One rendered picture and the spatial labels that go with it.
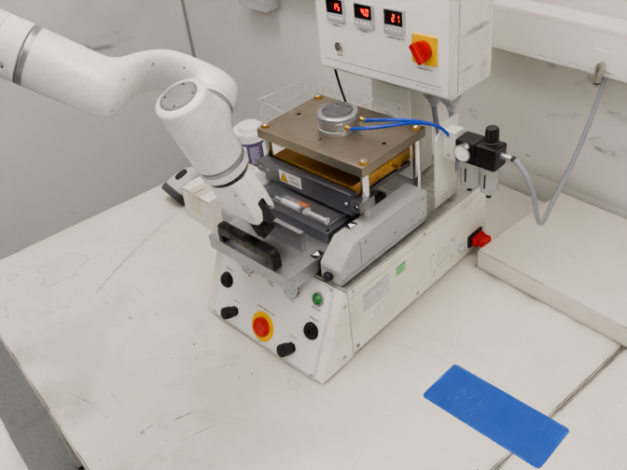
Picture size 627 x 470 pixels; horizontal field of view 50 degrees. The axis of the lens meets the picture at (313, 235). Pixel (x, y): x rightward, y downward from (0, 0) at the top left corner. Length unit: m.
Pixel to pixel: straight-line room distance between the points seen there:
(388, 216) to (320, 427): 0.39
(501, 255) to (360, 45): 0.52
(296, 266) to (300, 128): 0.28
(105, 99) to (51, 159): 1.73
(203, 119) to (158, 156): 1.93
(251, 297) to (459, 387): 0.43
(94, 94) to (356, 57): 0.56
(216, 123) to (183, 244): 0.69
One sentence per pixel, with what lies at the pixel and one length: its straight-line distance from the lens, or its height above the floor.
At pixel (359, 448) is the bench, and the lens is 1.18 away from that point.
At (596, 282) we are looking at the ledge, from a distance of 1.43.
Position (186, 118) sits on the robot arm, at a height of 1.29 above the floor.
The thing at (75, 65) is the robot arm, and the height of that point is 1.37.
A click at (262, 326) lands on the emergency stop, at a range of 1.32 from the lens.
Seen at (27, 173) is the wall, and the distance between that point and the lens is 2.73.
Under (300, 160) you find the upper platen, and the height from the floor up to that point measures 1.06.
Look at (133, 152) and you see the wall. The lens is 2.87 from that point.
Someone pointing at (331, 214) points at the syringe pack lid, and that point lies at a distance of 1.23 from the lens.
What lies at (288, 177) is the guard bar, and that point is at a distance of 1.29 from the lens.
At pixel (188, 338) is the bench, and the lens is 1.41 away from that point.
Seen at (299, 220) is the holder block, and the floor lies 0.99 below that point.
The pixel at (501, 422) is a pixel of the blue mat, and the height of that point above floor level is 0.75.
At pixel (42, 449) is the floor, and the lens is 2.38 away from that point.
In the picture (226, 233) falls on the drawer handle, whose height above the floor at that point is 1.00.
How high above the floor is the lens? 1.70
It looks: 36 degrees down
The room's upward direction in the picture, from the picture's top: 7 degrees counter-clockwise
